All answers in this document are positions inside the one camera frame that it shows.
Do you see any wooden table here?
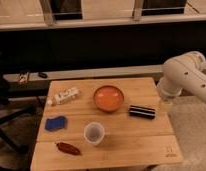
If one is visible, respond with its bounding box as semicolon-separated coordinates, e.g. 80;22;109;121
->
31;77;183;171

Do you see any orange ceramic bowl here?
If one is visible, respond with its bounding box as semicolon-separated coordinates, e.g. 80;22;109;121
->
93;85;124;113

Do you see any clear plastic cup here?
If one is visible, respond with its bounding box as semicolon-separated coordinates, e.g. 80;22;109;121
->
83;122;105;146

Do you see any white plastic bottle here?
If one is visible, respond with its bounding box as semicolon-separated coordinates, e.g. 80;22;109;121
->
47;87;79;106

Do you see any small black remote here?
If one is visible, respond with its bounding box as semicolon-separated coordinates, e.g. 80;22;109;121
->
38;72;48;79

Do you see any black office chair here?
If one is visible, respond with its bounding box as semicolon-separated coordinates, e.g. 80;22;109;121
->
0;50;37;155

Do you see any blue sponge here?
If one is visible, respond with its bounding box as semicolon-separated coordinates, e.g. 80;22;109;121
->
45;116;67;131

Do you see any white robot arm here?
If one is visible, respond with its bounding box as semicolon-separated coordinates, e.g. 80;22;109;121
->
157;51;206;104

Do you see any red chili pepper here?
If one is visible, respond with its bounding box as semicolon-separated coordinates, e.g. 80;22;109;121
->
56;142;81;155

